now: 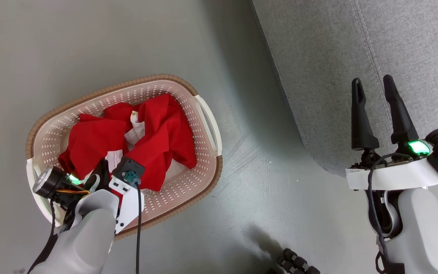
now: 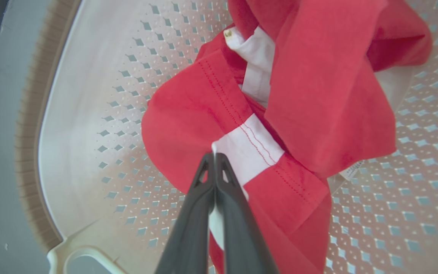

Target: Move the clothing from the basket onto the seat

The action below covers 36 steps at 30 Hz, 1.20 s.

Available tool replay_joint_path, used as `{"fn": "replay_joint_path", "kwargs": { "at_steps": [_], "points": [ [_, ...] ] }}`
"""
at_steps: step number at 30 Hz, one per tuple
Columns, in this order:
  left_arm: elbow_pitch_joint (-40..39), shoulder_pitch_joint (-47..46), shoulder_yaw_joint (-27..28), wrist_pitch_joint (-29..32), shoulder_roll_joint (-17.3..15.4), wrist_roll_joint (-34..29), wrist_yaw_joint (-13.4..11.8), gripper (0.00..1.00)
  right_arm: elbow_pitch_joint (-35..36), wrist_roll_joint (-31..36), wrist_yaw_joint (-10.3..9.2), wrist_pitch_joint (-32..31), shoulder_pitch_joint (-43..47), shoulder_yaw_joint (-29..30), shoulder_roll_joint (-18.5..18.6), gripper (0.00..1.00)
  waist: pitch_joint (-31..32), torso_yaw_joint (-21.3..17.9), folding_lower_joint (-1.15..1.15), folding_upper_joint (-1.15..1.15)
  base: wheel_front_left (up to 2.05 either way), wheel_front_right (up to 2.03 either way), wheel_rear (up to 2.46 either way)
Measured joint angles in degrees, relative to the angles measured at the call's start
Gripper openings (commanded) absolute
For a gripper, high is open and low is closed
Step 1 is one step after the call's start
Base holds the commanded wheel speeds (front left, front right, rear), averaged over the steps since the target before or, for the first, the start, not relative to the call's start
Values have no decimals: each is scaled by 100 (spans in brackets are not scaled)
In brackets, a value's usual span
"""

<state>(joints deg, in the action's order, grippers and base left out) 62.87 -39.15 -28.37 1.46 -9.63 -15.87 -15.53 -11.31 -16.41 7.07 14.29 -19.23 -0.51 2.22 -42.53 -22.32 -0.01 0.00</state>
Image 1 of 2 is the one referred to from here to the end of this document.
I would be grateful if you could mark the cream laundry basket brown rim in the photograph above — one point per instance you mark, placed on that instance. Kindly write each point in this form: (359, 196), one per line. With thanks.
(188, 182)

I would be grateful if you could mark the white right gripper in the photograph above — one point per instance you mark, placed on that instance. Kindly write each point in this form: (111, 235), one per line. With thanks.
(394, 177)

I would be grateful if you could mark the grey fabric sofa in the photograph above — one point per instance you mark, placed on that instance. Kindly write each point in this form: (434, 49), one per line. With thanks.
(337, 57)

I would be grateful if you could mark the red and white clothing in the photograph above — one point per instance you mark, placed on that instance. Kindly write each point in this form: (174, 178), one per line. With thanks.
(158, 129)

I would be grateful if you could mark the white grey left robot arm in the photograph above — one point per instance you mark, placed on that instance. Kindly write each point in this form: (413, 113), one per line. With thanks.
(86, 239)

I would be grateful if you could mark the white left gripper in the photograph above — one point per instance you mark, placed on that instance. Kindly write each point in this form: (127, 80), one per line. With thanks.
(129, 201)

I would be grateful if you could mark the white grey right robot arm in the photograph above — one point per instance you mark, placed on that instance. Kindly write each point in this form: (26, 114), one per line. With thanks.
(432, 236)

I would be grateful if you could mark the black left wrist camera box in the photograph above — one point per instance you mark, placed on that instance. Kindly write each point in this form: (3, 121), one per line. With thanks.
(127, 166)

